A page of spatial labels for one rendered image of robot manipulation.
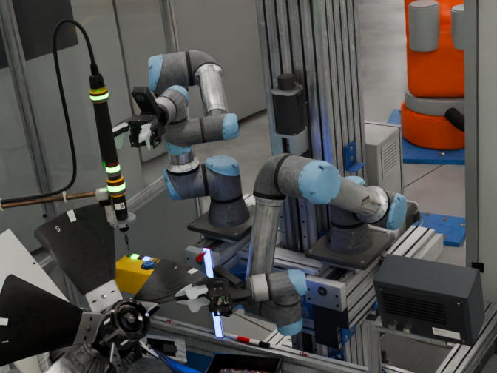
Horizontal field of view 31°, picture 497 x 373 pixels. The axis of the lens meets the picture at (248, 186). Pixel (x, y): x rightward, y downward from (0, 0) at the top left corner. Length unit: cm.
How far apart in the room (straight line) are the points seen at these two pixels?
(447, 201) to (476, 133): 179
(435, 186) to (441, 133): 52
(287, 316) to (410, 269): 38
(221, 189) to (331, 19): 70
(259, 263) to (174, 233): 130
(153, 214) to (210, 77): 101
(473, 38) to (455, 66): 238
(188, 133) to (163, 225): 120
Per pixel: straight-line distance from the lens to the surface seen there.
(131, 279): 291
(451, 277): 236
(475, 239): 400
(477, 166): 385
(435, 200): 555
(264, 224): 252
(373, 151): 322
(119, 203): 230
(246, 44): 690
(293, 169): 242
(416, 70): 606
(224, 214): 313
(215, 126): 258
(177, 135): 258
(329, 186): 243
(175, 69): 290
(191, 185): 308
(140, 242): 362
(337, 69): 298
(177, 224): 381
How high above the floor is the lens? 247
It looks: 25 degrees down
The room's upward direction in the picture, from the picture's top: 7 degrees counter-clockwise
